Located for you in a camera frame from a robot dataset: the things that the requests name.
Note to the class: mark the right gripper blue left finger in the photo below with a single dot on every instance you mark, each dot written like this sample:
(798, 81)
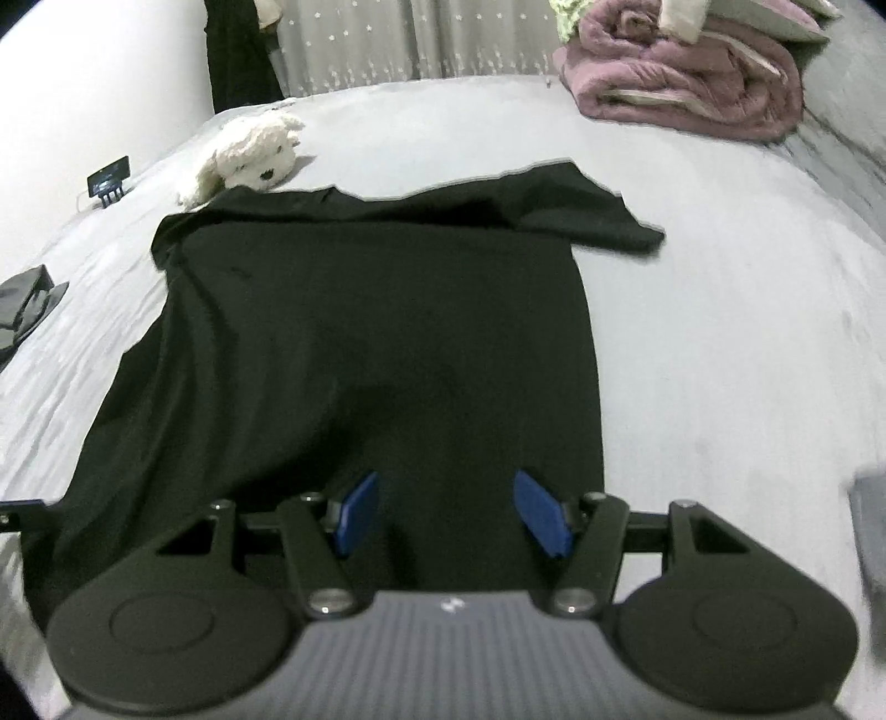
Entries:
(350, 512)

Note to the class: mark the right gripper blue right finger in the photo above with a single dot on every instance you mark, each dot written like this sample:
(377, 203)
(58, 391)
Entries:
(554, 523)

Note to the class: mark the black t-shirt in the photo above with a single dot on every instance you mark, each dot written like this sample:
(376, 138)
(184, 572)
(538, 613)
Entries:
(441, 341)

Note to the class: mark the grey folded garment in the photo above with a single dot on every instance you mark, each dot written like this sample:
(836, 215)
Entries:
(27, 300)

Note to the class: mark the grey cloth at right edge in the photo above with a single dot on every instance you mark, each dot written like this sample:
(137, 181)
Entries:
(867, 506)

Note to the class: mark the phone on blue stand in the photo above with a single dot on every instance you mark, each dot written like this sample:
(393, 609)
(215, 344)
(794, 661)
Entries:
(108, 184)

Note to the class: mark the white plush dog toy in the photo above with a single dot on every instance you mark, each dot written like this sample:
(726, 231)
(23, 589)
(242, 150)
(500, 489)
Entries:
(257, 153)

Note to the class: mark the pink rolled quilt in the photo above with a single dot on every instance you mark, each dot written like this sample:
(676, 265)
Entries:
(733, 82)

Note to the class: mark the black hanging coat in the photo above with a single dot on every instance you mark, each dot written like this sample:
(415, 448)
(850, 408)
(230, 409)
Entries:
(240, 69)

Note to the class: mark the grey star curtain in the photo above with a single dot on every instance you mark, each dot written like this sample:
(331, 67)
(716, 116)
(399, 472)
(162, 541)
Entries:
(331, 45)

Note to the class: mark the grey quilted headboard cover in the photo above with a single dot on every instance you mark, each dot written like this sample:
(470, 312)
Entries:
(840, 140)

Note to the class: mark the green patterned cloth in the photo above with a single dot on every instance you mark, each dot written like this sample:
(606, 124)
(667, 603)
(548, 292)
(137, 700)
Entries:
(567, 15)

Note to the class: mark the beige hanging bag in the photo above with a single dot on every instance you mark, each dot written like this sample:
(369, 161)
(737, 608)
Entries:
(269, 13)

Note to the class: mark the cream white garment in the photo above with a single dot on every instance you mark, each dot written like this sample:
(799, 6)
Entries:
(683, 20)

